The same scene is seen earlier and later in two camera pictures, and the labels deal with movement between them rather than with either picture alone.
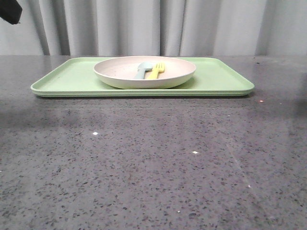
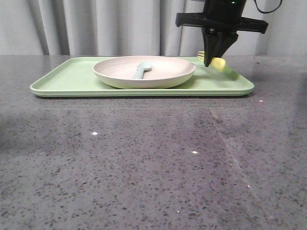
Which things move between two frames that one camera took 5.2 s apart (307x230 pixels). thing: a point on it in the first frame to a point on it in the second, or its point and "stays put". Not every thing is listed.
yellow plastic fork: [159, 68] to [218, 63]
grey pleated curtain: [157, 28] stays put
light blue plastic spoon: [142, 68] stays put
